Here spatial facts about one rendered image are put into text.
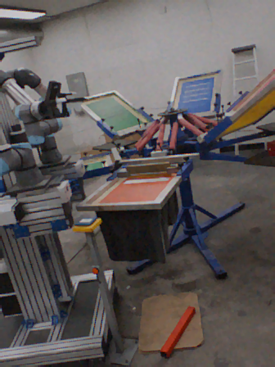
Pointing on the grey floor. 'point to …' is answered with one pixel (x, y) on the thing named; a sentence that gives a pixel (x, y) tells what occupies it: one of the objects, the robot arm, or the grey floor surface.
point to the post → (108, 302)
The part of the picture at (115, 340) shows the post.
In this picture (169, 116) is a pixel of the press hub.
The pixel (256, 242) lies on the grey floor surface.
